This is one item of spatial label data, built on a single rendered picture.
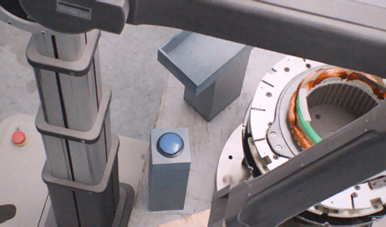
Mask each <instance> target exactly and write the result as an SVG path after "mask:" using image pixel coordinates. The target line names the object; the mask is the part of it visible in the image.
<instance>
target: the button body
mask: <svg viewBox="0 0 386 227"><path fill-rule="evenodd" d="M167 132H174V133H176V134H178V135H180V136H181V137H182V138H183V140H184V150H183V152H182V153H181V154H180V155H178V156H176V157H174V158H168V157H165V156H163V155H161V154H160V153H159V152H158V150H157V147H156V144H157V141H158V138H159V137H160V136H161V135H162V134H164V133H167ZM150 147H151V152H150ZM190 164H191V158H190V144H189V130H188V127H182V128H168V129H150V144H149V175H148V183H149V203H150V211H172V210H184V206H185V198H186V193H187V185H188V180H189V172H190Z"/></svg>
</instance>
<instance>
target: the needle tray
mask: <svg viewBox="0 0 386 227"><path fill-rule="evenodd" d="M254 48H255V47H251V46H248V45H242V44H237V43H234V42H229V41H226V40H223V39H220V38H215V37H210V36H207V35H201V34H198V33H193V32H188V31H185V30H181V31H179V32H177V33H176V34H175V35H174V36H172V37H171V38H170V39H168V41H167V42H165V43H164V44H162V45H161V46H160V47H158V51H157V61H158V62H159V63H160V64H161V65H163V66H165V67H166V68H167V69H168V70H169V71H170V73H171V74H172V75H173V76H174V77H176V78H177V79H178V80H179V81H180V82H181V83H182V84H183V85H184V86H185V90H184V100H185V101H186V102H187V103H188V104H189V105H190V106H191V107H192V108H193V109H194V110H195V111H196V112H197V113H198V114H199V115H201V116H202V117H203V118H204V119H205V120H206V121H207V122H210V121H211V120H212V119H213V118H215V117H216V116H217V115H218V114H220V113H221V112H222V111H223V110H224V109H225V108H226V107H227V106H228V105H229V104H231V103H232V102H234V101H235V100H236V99H237V98H238V97H239V96H240V94H241V90H242V85H243V81H244V77H245V72H246V69H247V67H248V64H249V59H250V53H251V50H252V49H254Z"/></svg>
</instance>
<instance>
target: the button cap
mask: <svg viewBox="0 0 386 227"><path fill-rule="evenodd" d="M181 148H182V140H181V138H180V137H178V135H176V134H172V133H168V134H165V135H164V136H163V137H161V139H160V149H161V151H162V152H164V153H165V154H176V153H178V152H179V151H180V150H181Z"/></svg>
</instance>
